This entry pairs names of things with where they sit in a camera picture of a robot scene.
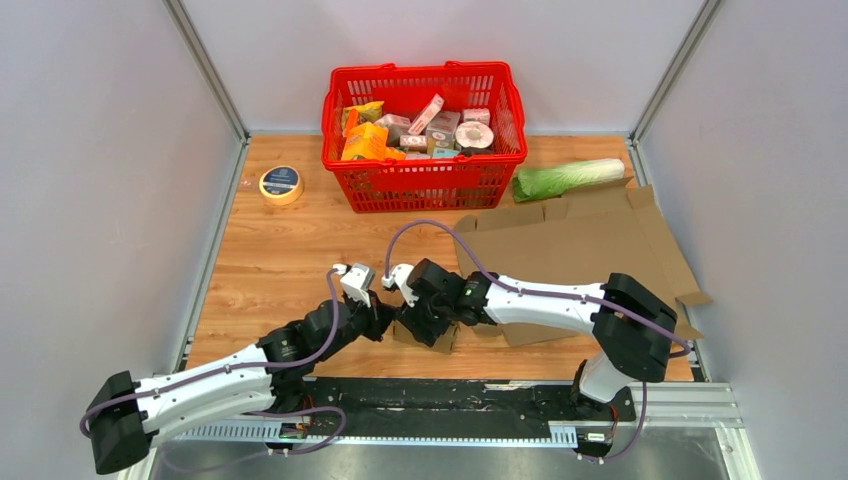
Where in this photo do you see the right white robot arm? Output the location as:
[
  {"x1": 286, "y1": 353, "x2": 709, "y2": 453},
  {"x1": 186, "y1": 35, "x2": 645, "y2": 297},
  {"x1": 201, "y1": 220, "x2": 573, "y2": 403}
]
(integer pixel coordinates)
[{"x1": 382, "y1": 259, "x2": 679, "y2": 419}]

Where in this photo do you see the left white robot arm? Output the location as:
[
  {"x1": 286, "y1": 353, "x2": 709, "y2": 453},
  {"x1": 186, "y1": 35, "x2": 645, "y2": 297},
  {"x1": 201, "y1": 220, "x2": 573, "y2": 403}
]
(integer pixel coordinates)
[{"x1": 81, "y1": 295, "x2": 398, "y2": 475}]

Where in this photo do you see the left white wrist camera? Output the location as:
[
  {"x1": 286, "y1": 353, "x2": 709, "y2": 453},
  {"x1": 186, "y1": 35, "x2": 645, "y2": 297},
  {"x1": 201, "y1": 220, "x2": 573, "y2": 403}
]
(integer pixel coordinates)
[{"x1": 333, "y1": 263, "x2": 376, "y2": 307}]

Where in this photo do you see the yellow snack bag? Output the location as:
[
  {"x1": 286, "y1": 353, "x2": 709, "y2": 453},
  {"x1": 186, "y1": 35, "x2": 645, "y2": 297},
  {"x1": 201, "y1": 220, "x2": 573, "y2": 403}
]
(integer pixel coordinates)
[{"x1": 341, "y1": 101, "x2": 384, "y2": 136}]

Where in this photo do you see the orange snack box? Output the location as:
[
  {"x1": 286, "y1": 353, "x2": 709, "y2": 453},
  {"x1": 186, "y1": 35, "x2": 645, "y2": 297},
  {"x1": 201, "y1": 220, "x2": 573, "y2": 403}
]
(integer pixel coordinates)
[{"x1": 340, "y1": 122, "x2": 389, "y2": 161}]

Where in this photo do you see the yellow tape roll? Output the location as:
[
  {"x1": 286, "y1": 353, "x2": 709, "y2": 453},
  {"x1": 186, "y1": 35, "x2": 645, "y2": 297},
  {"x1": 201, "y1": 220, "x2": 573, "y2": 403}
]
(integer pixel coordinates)
[{"x1": 259, "y1": 165, "x2": 304, "y2": 206}]

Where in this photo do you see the white slotted cable duct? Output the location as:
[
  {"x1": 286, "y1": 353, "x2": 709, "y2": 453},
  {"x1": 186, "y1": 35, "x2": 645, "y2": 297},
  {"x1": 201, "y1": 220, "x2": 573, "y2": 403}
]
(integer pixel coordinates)
[{"x1": 162, "y1": 423, "x2": 579, "y2": 448}]

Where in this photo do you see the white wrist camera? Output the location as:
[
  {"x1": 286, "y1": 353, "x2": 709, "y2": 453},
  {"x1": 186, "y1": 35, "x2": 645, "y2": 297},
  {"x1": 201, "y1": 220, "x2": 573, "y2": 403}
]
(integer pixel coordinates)
[
  {"x1": 333, "y1": 263, "x2": 376, "y2": 307},
  {"x1": 381, "y1": 264, "x2": 419, "y2": 307}
]

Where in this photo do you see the pink white long box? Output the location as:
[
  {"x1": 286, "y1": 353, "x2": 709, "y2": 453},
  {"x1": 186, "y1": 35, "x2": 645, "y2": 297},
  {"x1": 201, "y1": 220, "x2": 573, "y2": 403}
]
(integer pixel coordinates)
[{"x1": 407, "y1": 94, "x2": 444, "y2": 136}]

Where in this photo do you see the small pink box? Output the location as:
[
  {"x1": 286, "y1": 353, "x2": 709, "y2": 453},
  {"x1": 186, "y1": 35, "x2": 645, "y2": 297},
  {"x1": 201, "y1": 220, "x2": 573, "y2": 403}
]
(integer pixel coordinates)
[{"x1": 462, "y1": 108, "x2": 491, "y2": 126}]

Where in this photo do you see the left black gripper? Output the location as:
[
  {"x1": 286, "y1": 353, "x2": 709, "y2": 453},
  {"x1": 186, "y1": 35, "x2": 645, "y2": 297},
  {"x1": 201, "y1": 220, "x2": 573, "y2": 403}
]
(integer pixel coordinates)
[{"x1": 316, "y1": 289, "x2": 397, "y2": 362}]

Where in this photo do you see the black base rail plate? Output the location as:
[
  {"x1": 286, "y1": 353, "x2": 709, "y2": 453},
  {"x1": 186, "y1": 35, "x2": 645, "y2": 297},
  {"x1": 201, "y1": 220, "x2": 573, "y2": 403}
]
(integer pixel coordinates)
[{"x1": 270, "y1": 377, "x2": 639, "y2": 441}]

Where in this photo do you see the green napa cabbage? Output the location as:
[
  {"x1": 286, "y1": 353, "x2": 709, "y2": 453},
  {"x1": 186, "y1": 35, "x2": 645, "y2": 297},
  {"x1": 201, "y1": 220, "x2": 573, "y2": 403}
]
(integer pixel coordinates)
[{"x1": 512, "y1": 158, "x2": 625, "y2": 203}]

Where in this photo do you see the red plastic shopping basket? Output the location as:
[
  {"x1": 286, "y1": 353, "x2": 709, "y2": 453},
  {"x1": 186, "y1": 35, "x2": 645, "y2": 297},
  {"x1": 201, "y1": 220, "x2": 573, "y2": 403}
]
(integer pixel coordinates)
[{"x1": 322, "y1": 61, "x2": 527, "y2": 213}]

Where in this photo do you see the beige carton box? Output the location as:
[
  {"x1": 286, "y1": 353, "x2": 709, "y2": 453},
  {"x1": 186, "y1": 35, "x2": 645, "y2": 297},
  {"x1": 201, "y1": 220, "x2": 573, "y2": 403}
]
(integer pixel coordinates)
[{"x1": 425, "y1": 110, "x2": 461, "y2": 153}]

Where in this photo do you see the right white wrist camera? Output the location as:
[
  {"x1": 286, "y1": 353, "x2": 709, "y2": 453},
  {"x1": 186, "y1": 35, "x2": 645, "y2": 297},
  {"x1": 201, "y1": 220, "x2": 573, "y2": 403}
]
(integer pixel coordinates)
[{"x1": 381, "y1": 264, "x2": 419, "y2": 307}]

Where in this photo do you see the small brown cardboard box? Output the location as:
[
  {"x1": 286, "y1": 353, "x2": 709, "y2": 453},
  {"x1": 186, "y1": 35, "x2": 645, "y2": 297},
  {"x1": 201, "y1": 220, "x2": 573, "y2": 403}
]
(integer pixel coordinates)
[{"x1": 390, "y1": 317, "x2": 462, "y2": 356}]

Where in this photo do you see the large flat cardboard sheet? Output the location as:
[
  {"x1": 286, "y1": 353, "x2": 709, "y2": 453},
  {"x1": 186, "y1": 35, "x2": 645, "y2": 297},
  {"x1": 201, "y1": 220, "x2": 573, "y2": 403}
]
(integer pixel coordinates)
[{"x1": 454, "y1": 180, "x2": 711, "y2": 340}]

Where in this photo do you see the grey white box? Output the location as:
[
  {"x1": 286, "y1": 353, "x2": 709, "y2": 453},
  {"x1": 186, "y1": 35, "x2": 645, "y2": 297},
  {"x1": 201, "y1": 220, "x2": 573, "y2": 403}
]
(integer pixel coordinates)
[{"x1": 374, "y1": 114, "x2": 411, "y2": 147}]

